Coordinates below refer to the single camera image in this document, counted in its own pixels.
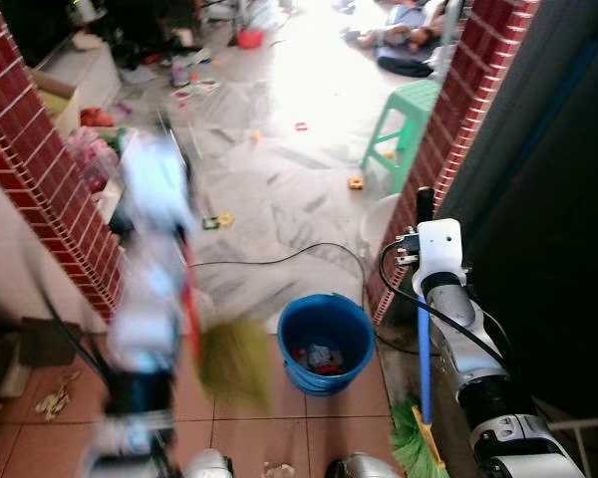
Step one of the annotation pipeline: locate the red-handled straw broom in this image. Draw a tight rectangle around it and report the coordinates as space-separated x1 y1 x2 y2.
179 249 276 415

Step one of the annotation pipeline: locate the person lying on floor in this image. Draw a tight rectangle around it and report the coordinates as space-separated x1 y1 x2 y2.
343 0 451 80

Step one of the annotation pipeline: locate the white plastic tub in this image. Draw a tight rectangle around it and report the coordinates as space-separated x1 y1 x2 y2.
358 193 406 262

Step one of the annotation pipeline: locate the green plastic stool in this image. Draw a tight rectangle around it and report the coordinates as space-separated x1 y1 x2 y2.
359 79 443 196

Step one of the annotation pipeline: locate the dark grey door panel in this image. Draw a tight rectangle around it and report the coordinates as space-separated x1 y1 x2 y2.
442 0 598 421

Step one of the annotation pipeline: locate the rubbish in bucket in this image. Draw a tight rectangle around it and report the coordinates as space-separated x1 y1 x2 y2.
291 342 348 376

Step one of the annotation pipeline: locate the blue plastic bucket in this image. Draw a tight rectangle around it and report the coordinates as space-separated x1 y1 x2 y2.
277 293 378 398

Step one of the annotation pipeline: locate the green and yellow toy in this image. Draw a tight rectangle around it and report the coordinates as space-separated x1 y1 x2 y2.
201 211 236 232

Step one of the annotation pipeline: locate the red plastic basin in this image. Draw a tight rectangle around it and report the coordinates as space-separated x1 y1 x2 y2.
236 29 266 50

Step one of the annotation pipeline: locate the silver right robot leg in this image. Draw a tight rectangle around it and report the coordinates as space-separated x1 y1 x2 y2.
326 452 402 478

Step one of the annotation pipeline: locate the silver robot leg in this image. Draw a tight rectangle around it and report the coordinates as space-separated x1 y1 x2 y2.
326 452 402 478
183 449 236 478

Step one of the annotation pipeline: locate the silver left robot leg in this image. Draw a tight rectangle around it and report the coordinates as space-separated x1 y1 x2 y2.
183 449 236 478

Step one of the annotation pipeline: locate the red ball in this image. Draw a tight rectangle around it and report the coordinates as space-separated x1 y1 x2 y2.
80 107 115 129

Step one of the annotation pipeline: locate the open cardboard box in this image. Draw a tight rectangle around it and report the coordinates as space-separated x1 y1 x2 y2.
30 69 83 137

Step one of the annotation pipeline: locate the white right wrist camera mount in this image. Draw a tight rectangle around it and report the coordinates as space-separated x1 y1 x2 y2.
415 219 467 277

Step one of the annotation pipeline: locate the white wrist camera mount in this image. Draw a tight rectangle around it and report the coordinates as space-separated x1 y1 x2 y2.
415 219 467 277
118 129 196 245

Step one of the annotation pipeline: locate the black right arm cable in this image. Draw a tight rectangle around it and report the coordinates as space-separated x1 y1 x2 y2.
378 236 511 371

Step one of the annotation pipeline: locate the black floor cable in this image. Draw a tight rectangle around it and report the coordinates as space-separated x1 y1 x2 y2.
193 241 372 302

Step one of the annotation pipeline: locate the blue-handled green broom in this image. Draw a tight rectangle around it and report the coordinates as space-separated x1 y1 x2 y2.
389 293 449 478

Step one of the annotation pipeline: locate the white metal rack frame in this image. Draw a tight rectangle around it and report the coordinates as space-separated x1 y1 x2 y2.
546 403 598 478

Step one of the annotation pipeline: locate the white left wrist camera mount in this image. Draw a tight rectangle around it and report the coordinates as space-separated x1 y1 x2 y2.
118 129 196 245

